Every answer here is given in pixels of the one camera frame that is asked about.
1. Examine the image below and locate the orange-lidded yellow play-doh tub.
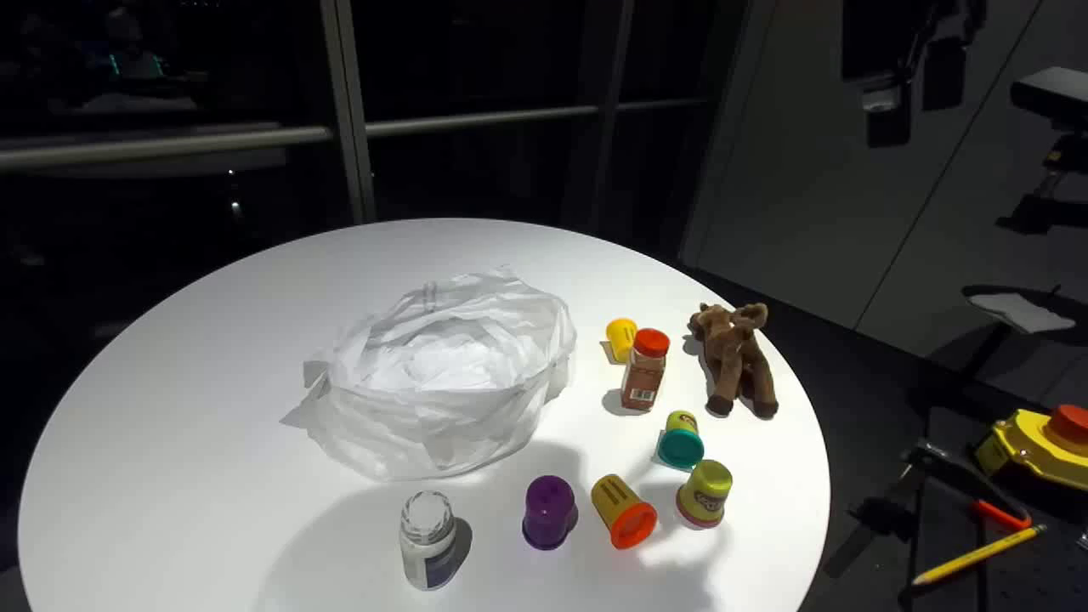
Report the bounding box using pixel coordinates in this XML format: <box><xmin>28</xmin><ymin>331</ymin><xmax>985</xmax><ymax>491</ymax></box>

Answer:
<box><xmin>589</xmin><ymin>468</ymin><xmax>664</xmax><ymax>554</ymax></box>

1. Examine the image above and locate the purple play-doh tub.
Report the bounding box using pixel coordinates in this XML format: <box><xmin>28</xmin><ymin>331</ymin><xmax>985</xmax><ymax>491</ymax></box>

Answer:
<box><xmin>519</xmin><ymin>472</ymin><xmax>581</xmax><ymax>554</ymax></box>

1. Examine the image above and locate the pink-lidded lime play-doh tub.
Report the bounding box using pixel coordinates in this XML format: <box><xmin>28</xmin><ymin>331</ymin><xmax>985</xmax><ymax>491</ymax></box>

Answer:
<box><xmin>673</xmin><ymin>457</ymin><xmax>739</xmax><ymax>531</ymax></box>

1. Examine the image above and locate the white pill bottle blue label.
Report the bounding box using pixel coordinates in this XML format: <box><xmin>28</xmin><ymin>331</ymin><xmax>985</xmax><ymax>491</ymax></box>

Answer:
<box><xmin>398</xmin><ymin>485</ymin><xmax>468</xmax><ymax>594</ymax></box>

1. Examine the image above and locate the translucent white plastic bag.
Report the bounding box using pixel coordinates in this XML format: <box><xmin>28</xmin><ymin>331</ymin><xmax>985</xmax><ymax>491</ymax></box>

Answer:
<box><xmin>279</xmin><ymin>268</ymin><xmax>581</xmax><ymax>485</ymax></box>

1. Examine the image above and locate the teal-lidded green play-doh tub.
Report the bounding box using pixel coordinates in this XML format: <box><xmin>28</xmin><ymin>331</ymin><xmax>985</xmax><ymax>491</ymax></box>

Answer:
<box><xmin>657</xmin><ymin>409</ymin><xmax>706</xmax><ymax>472</ymax></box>

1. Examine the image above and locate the black hand tool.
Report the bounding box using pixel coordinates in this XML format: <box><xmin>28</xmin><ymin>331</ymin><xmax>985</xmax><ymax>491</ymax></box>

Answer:
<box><xmin>900</xmin><ymin>440</ymin><xmax>998</xmax><ymax>508</ymax></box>

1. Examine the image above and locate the yellow pencil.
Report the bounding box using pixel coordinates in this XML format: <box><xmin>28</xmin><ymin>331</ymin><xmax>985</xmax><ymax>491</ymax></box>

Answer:
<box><xmin>908</xmin><ymin>520</ymin><xmax>1048</xmax><ymax>593</ymax></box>

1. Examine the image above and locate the red-capped spice bottle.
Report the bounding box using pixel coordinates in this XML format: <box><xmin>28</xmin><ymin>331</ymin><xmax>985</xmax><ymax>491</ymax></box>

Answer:
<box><xmin>618</xmin><ymin>325</ymin><xmax>673</xmax><ymax>414</ymax></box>

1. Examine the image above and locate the black camera stand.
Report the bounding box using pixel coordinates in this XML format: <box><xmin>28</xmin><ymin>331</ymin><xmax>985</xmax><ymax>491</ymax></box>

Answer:
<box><xmin>996</xmin><ymin>63</ymin><xmax>1088</xmax><ymax>233</ymax></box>

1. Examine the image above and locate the red-handled tool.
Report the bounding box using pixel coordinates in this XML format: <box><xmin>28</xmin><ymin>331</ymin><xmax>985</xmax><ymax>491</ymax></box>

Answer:
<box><xmin>970</xmin><ymin>496</ymin><xmax>1038</xmax><ymax>537</ymax></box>

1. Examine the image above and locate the small yellow play-doh tub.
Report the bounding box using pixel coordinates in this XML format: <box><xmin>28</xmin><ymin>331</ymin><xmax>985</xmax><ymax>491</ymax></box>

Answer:
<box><xmin>603</xmin><ymin>312</ymin><xmax>641</xmax><ymax>366</ymax></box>

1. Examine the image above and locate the brown plush toy animal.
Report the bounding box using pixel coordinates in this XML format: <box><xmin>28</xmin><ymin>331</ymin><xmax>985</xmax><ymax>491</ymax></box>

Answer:
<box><xmin>684</xmin><ymin>300</ymin><xmax>783</xmax><ymax>421</ymax></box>

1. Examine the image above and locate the yellow emergency stop box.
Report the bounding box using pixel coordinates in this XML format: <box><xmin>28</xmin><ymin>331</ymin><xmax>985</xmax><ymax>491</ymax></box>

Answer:
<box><xmin>977</xmin><ymin>401</ymin><xmax>1088</xmax><ymax>494</ymax></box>

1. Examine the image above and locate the white paper sheet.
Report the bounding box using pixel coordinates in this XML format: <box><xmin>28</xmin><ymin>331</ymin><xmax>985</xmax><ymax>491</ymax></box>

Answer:
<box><xmin>961</xmin><ymin>282</ymin><xmax>1082</xmax><ymax>339</ymax></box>

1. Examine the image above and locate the grey window frame post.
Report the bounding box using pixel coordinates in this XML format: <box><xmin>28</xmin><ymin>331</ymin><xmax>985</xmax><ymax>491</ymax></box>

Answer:
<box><xmin>316</xmin><ymin>0</ymin><xmax>381</xmax><ymax>223</ymax></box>

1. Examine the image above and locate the black clamp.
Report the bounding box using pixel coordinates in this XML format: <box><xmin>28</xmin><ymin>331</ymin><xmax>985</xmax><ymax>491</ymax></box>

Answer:
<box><xmin>848</xmin><ymin>494</ymin><xmax>926</xmax><ymax>552</ymax></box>

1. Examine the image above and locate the grey window rail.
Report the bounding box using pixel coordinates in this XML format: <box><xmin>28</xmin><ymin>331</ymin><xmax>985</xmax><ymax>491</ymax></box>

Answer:
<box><xmin>0</xmin><ymin>96</ymin><xmax>710</xmax><ymax>176</ymax></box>

